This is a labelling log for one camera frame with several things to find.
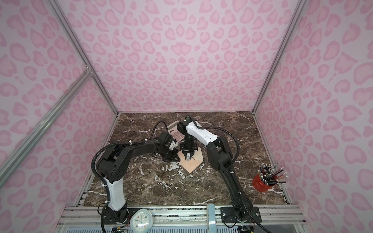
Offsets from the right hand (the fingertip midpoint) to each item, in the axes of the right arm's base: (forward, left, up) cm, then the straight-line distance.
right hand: (187, 155), depth 88 cm
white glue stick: (-1, -1, +2) cm, 2 cm away
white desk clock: (-33, +20, -2) cm, 39 cm away
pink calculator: (+20, +10, -4) cm, 23 cm away
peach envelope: (0, -5, -7) cm, 9 cm away
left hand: (+1, +4, -5) cm, 6 cm away
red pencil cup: (-15, -40, +10) cm, 44 cm away
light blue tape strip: (-31, -13, -2) cm, 34 cm away
